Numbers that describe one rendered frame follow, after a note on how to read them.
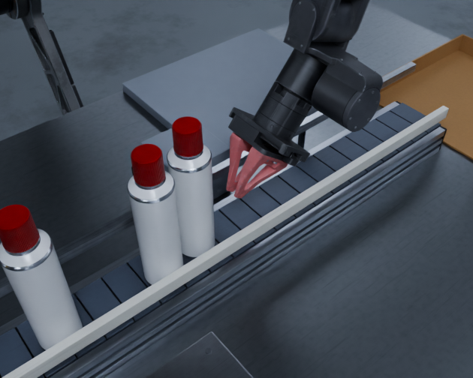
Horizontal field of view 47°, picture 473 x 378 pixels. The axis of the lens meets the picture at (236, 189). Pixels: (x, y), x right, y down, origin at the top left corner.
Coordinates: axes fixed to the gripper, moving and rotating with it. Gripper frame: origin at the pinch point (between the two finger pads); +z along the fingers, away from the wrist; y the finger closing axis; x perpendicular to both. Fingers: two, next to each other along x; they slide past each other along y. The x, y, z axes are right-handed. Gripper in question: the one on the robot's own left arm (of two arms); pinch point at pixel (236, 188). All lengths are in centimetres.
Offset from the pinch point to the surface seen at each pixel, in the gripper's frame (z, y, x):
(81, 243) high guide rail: 12.3, -3.3, -16.9
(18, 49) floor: 46, -227, 95
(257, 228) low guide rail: 2.7, 5.1, 1.6
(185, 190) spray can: 1.0, 1.3, -10.7
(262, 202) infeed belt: 1.5, -0.6, 8.4
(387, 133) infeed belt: -15.9, 0.9, 28.9
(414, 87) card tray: -26, -8, 48
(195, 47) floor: -1, -170, 149
